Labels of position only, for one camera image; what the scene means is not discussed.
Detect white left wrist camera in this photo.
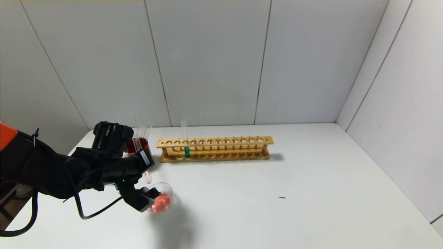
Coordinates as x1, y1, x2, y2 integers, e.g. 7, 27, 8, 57
116, 180, 160, 212

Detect dark red cup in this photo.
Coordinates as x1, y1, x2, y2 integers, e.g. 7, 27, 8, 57
126, 138, 152, 163

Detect blue pigment glass test tube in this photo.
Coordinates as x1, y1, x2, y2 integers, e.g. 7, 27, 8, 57
181, 119, 191, 158

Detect wooden test tube rack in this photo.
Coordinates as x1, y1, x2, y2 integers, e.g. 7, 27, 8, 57
157, 136, 274, 163

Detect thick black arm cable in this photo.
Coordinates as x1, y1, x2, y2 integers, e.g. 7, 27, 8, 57
0, 188, 38, 237

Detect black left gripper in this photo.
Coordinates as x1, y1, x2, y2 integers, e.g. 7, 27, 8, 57
115, 149, 155, 180

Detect clear glass dish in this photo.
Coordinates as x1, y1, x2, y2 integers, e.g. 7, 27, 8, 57
141, 182, 181, 216

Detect red pigment glass test tube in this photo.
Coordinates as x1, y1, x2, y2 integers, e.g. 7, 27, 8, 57
133, 137, 153, 184

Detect dark background furniture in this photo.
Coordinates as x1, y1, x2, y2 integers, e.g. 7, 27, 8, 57
0, 182, 37, 227

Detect thin black camera cable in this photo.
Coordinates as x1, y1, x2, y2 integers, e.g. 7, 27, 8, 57
74, 192, 123, 220

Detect pale shoes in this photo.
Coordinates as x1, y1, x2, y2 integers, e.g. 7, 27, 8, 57
15, 184, 35, 199

